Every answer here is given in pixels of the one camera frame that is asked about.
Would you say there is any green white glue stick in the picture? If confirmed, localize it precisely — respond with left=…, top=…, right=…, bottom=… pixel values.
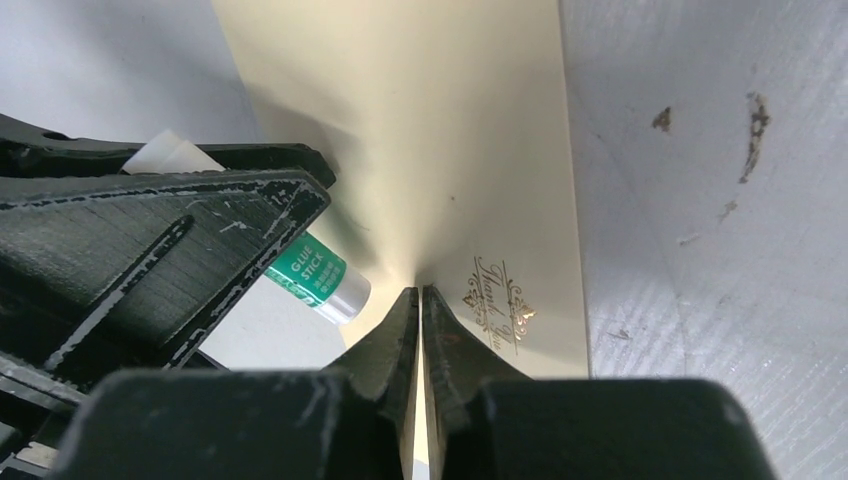
left=122, top=130, right=371, bottom=325

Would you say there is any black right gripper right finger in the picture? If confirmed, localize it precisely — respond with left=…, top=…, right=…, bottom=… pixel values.
left=421, top=285, right=775, bottom=479

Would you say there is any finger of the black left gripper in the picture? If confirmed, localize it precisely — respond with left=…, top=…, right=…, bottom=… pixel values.
left=1, top=115, right=336, bottom=188
left=1, top=170, right=330, bottom=392

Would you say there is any cream paper envelope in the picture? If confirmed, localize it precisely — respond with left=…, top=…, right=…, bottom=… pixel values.
left=211, top=0, right=591, bottom=480

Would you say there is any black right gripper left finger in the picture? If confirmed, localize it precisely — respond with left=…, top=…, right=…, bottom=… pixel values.
left=50, top=287, right=419, bottom=479

